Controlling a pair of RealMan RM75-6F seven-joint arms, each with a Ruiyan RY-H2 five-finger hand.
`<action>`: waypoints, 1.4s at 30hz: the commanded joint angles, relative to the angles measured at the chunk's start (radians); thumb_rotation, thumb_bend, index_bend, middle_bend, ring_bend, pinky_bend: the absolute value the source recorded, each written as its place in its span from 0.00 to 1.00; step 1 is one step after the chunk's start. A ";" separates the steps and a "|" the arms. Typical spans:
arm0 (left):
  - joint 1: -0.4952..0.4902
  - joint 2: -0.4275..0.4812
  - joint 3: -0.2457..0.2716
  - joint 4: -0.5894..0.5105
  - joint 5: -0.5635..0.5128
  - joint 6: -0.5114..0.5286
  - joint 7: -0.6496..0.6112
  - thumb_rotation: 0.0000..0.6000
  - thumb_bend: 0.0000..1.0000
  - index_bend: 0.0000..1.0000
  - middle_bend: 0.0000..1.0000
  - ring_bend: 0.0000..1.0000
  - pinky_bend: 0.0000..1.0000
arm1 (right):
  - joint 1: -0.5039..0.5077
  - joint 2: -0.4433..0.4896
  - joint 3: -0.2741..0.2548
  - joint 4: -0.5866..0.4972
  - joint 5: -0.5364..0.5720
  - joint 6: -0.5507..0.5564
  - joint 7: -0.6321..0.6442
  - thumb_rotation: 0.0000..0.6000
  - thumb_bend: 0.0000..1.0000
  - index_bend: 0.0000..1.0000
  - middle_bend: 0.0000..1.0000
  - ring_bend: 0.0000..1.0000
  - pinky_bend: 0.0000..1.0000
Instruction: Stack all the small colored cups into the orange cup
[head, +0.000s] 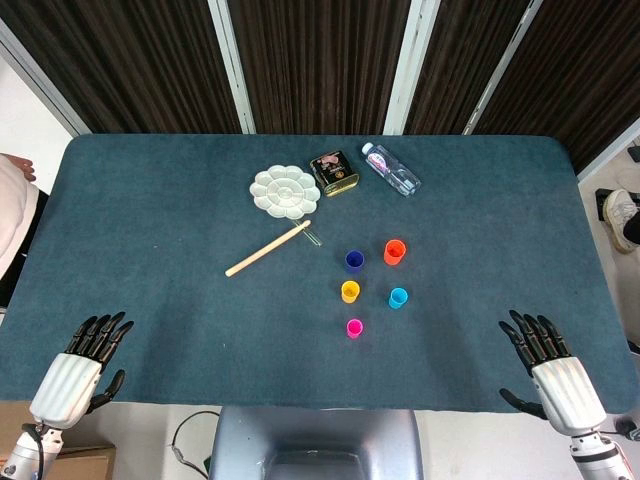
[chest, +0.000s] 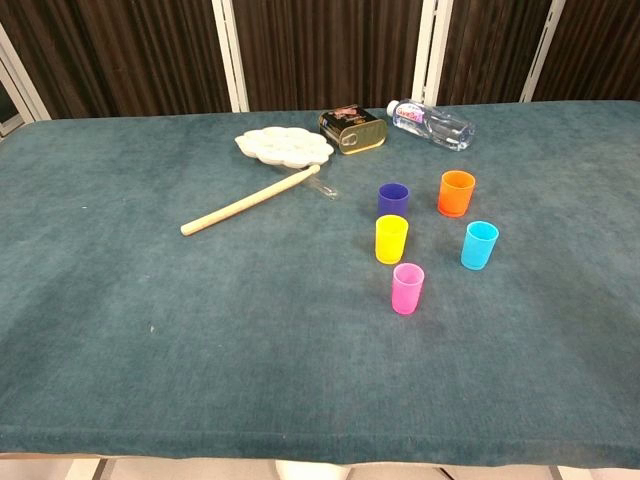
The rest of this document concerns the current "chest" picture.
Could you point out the yellow plastic cup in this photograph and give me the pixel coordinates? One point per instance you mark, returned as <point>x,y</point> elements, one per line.
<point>391,242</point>

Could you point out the purple plastic cup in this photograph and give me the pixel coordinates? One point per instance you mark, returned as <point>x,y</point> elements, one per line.
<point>392,202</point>

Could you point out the pink plastic cup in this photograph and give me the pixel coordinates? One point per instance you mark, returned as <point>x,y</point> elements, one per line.
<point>406,292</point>

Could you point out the blue plastic cup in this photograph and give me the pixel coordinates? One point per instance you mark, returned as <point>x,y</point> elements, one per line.
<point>477,247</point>

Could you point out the clear glass tube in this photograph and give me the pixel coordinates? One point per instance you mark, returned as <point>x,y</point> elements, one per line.
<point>328,190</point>

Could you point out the wooden stick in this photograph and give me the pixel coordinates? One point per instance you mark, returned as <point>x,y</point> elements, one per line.
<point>250,200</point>

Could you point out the white flower paint palette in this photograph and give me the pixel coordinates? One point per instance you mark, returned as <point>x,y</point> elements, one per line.
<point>285,145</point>

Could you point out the black gold tin can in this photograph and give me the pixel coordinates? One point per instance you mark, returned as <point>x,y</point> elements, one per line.
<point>350,132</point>

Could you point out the orange plastic cup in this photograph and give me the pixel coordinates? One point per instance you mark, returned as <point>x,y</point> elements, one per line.
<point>455,197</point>

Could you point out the clear plastic water bottle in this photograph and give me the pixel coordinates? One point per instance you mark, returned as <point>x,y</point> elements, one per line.
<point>440,127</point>

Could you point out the teal table cloth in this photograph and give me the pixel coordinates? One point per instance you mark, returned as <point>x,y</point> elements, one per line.
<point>150,300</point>

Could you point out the dark brown curtain panel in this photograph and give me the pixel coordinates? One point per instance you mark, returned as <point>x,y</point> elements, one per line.
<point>490,50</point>
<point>325,50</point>
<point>600,50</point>
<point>125,50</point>

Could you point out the white partition frame post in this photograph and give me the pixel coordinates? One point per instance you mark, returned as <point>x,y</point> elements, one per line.
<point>542,50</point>
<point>230,55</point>
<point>20,75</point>
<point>430,50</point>

